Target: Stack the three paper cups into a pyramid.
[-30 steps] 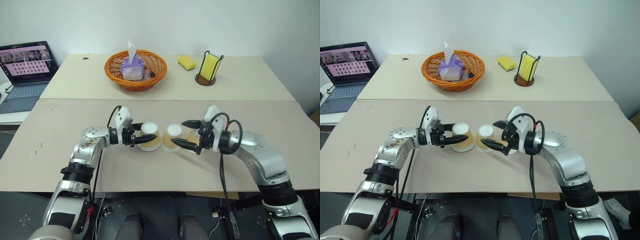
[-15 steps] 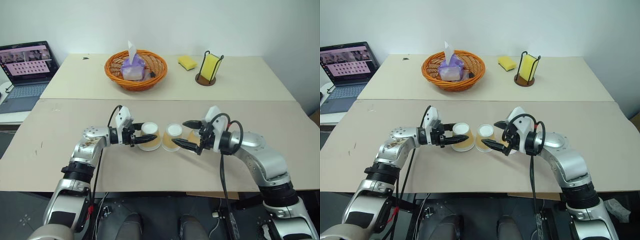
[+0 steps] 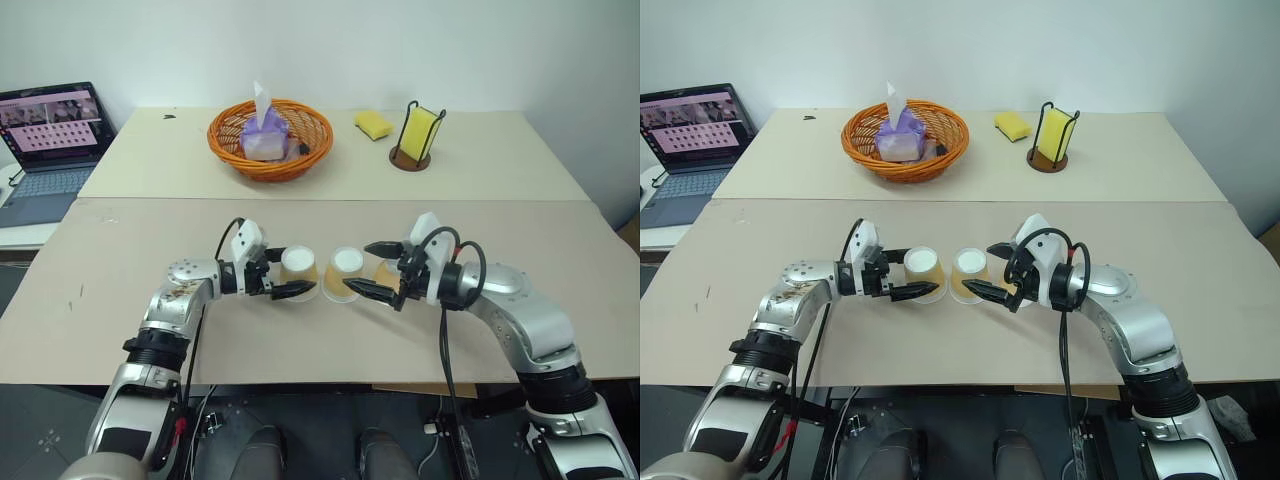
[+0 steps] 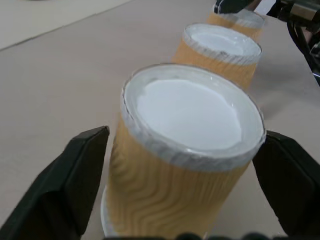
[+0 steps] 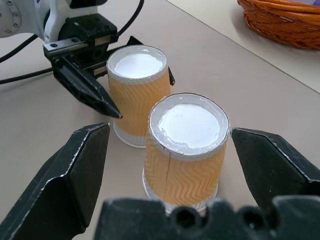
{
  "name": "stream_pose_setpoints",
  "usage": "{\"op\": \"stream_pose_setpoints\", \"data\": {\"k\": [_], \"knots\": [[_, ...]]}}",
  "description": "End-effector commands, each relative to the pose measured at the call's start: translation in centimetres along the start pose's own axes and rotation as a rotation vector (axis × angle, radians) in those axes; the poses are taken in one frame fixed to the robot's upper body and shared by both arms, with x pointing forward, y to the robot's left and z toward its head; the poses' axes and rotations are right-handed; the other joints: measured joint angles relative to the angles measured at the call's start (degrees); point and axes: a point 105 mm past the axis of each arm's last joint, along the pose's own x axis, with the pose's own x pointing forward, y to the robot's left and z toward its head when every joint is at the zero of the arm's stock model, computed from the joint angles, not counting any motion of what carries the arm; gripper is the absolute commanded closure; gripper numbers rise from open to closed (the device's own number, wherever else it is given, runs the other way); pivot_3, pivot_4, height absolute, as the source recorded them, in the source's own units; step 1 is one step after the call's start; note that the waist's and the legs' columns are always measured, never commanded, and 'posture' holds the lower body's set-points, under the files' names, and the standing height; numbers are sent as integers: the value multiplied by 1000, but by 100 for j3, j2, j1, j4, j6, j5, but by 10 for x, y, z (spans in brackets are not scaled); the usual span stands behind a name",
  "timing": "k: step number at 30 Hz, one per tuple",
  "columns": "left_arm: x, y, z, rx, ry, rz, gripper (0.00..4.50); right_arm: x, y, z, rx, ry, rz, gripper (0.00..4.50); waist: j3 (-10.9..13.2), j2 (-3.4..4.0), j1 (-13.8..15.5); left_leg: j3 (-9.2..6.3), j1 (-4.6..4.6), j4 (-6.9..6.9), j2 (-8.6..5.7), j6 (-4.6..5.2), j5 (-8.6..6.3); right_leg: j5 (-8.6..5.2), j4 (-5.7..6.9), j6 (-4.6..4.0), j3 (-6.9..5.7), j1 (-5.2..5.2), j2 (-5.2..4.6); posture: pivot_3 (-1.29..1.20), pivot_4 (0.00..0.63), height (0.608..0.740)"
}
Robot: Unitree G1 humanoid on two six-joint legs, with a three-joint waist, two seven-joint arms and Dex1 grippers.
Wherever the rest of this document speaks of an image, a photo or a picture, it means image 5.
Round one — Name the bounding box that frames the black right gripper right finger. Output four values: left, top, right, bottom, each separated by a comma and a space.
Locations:
231, 127, 320, 208

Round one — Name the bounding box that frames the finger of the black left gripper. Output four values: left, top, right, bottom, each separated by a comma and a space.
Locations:
108, 35, 176, 86
52, 55, 124, 121

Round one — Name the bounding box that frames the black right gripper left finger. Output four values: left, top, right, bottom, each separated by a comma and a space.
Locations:
0, 122, 111, 240

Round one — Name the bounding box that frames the orange ribbed paper cup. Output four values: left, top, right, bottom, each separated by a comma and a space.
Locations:
105, 45, 172, 150
142, 92, 231, 214

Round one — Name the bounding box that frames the orange wicker basket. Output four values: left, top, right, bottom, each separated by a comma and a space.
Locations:
236, 0, 320, 51

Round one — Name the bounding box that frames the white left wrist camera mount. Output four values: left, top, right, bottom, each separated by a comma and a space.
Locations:
37, 0, 99, 44

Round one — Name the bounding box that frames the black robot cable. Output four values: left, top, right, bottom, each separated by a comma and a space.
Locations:
0, 0, 146, 85

